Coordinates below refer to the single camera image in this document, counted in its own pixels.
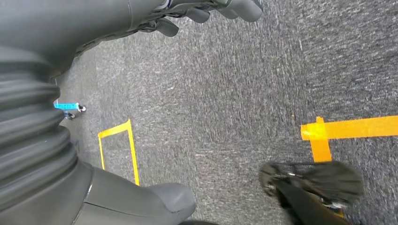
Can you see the blue metal shelf rack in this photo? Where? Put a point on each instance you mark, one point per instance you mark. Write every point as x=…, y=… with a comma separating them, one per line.
x=65, y=106

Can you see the yellow floor tape marking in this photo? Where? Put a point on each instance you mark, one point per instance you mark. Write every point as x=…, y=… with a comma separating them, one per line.
x=357, y=128
x=113, y=131

